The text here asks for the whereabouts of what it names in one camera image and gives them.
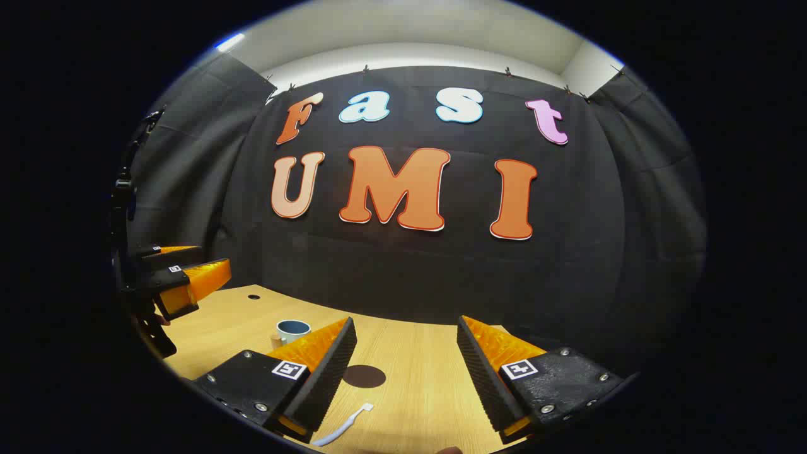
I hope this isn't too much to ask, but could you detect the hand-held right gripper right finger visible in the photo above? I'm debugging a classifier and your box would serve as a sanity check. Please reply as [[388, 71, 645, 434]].
[[456, 315, 625, 445]]

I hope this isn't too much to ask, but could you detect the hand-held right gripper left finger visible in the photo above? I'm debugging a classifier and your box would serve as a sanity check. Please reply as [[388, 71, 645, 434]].
[[192, 317, 358, 444]]

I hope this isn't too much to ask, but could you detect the dark round coaster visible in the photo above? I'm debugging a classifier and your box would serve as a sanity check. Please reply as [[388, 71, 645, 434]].
[[342, 364, 386, 389]]

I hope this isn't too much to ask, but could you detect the white toothbrush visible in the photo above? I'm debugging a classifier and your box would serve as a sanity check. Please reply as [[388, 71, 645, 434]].
[[312, 404, 374, 447]]

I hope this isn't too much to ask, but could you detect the blue cup with wooden handle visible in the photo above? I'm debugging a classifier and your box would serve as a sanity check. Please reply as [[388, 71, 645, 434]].
[[271, 320, 312, 349]]

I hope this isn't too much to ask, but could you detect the wooden desktop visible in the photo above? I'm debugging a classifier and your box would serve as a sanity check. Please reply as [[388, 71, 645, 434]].
[[161, 284, 549, 454]]

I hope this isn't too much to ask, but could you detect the black backdrop cloth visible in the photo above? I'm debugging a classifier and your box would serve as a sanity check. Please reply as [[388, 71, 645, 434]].
[[123, 54, 707, 379]]

